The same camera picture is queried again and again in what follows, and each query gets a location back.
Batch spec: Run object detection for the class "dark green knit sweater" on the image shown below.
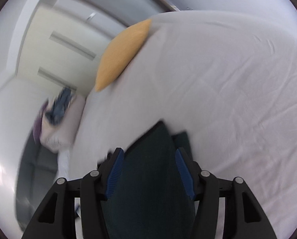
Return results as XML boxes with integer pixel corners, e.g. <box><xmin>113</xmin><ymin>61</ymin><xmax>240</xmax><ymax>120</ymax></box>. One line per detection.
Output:
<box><xmin>102</xmin><ymin>121</ymin><xmax>195</xmax><ymax>238</ymax></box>

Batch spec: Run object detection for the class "dark grey headboard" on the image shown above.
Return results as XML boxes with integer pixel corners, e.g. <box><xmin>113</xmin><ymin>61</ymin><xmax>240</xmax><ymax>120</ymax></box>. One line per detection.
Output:
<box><xmin>15</xmin><ymin>133</ymin><xmax>58</xmax><ymax>231</ymax></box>

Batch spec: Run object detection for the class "folded beige comforter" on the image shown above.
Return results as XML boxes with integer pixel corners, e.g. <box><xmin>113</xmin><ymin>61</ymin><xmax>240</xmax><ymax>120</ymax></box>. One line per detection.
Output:
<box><xmin>39</xmin><ymin>94</ymin><xmax>85</xmax><ymax>153</ymax></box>

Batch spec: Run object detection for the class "purple cushion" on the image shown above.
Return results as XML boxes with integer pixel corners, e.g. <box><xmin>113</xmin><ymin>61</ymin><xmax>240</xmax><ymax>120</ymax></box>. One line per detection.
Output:
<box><xmin>32</xmin><ymin>99</ymin><xmax>49</xmax><ymax>144</ymax></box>

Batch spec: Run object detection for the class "grey-blue crumpled blanket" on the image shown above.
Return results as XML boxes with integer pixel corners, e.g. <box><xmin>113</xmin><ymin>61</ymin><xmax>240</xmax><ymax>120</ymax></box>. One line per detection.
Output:
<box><xmin>44</xmin><ymin>87</ymin><xmax>74</xmax><ymax>126</ymax></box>

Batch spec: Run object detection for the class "white bed sheet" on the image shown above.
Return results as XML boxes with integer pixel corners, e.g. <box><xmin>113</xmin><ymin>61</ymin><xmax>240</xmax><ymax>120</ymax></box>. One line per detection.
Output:
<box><xmin>69</xmin><ymin>11</ymin><xmax>297</xmax><ymax>238</ymax></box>

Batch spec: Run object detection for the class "yellow pillow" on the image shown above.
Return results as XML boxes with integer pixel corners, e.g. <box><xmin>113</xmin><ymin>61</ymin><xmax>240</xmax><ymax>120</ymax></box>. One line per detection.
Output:
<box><xmin>95</xmin><ymin>19</ymin><xmax>152</xmax><ymax>92</ymax></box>

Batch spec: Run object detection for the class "cream wardrobe with handles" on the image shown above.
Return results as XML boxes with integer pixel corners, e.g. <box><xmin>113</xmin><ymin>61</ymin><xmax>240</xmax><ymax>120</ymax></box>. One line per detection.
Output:
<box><xmin>17</xmin><ymin>5</ymin><xmax>125</xmax><ymax>96</ymax></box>

